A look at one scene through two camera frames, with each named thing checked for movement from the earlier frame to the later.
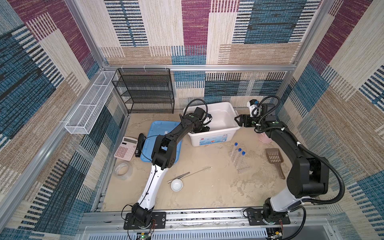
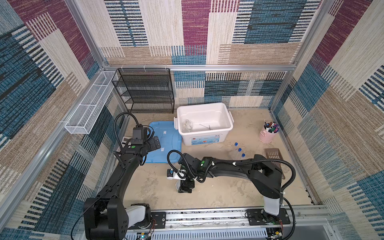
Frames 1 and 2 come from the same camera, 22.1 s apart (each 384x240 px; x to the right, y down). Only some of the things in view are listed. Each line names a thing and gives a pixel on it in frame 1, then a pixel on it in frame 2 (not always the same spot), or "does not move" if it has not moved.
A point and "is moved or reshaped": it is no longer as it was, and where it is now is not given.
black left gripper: [206, 129] → [152, 146]
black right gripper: [247, 117] → [184, 185]
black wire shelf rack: [146, 90] does not move
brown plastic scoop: [275, 157] does not move
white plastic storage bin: [223, 127] is moved or reshaped
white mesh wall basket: [83, 117] does not move
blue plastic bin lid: [157, 128] does not move
